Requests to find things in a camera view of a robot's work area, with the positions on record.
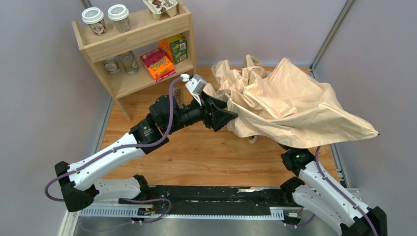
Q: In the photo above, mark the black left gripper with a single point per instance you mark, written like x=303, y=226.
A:
x=208, y=112

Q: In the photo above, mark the beige umbrella with black shaft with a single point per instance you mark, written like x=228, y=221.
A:
x=285, y=104

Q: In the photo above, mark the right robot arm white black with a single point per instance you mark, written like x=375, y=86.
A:
x=314, y=188

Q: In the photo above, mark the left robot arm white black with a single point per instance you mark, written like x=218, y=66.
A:
x=81, y=182

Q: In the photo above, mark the orange pink snack box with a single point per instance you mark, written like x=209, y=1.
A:
x=158, y=64

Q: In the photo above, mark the green orange carton box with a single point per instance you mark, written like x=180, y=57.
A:
x=175, y=48

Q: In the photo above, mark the wooden two-tier shelf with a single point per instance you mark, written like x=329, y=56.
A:
x=145, y=34

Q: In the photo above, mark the clear glass jar right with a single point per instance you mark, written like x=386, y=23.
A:
x=129, y=62

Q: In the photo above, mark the clear glass jar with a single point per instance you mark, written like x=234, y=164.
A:
x=112, y=65
x=129, y=62

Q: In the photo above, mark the clear glass jar left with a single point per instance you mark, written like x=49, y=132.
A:
x=112, y=65

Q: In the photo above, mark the pudding cup multipack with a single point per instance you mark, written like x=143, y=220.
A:
x=159, y=7

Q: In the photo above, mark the paper cup grey sleeve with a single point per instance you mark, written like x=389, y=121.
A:
x=119, y=15

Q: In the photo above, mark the paper cup red logo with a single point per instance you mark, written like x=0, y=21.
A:
x=94, y=18

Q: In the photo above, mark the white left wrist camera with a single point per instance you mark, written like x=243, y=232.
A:
x=195, y=85

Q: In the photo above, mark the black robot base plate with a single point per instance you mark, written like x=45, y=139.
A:
x=220, y=200

